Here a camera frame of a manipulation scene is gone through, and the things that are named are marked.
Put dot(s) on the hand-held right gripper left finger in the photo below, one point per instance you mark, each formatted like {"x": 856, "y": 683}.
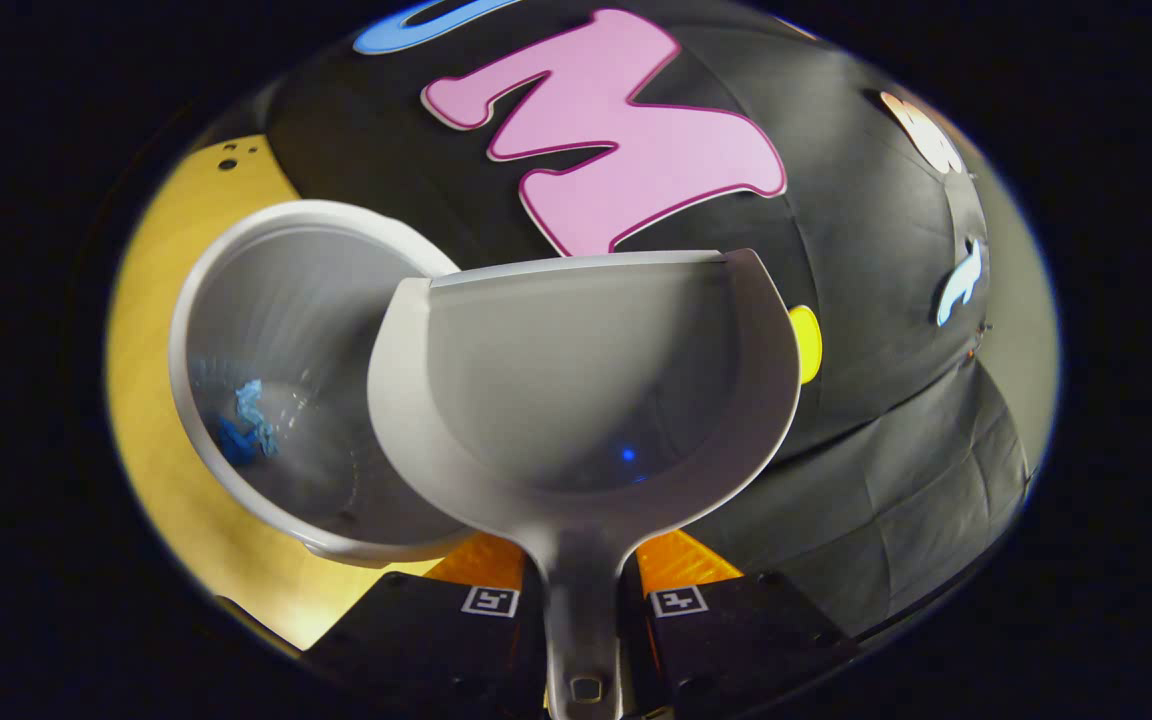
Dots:
{"x": 416, "y": 640}

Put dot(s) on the bright blue paper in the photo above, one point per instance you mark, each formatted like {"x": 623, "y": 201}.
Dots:
{"x": 233, "y": 445}

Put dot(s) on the light blue paper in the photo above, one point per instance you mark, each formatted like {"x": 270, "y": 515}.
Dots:
{"x": 253, "y": 405}

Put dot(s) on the wooden desktop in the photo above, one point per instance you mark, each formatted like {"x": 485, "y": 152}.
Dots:
{"x": 151, "y": 420}

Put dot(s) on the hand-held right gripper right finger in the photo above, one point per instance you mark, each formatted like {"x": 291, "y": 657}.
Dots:
{"x": 736, "y": 640}

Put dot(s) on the white ribbed garbage bin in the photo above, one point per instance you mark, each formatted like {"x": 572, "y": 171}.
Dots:
{"x": 286, "y": 300}

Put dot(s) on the grey dustpan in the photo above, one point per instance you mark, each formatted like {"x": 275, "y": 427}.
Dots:
{"x": 586, "y": 380}

